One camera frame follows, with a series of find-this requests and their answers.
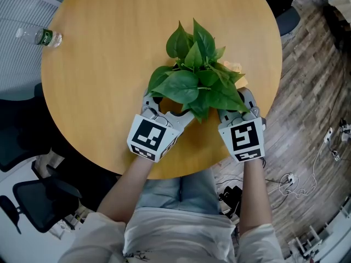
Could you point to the person's left forearm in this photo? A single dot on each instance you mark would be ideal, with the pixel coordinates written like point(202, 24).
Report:
point(126, 190)

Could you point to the person's blue jeans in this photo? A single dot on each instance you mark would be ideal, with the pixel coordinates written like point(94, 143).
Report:
point(178, 190)

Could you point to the clear plastic bottle green label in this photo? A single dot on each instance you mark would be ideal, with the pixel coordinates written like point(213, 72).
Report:
point(44, 37)

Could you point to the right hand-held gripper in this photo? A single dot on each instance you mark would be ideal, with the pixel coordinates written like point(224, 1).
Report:
point(244, 138)

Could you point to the person's white shirt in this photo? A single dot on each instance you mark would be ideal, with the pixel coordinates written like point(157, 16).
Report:
point(178, 237)

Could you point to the black mesh office chair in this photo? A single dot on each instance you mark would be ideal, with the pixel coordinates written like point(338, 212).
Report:
point(16, 130)
point(38, 204)

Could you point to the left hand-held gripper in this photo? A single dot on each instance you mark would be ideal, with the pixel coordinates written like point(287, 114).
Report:
point(148, 136)

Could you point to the black office chair grey armrests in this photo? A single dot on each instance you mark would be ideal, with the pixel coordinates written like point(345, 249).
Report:
point(288, 20)

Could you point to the person's right forearm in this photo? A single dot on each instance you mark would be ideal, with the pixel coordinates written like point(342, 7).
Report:
point(255, 196)

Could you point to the green potted plant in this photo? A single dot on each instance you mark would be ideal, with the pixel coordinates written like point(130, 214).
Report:
point(192, 86)

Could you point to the white power strip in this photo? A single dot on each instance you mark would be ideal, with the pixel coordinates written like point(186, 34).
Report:
point(328, 135)
point(289, 178)

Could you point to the yellow cloth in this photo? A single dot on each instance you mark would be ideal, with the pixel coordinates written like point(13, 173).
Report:
point(235, 68)

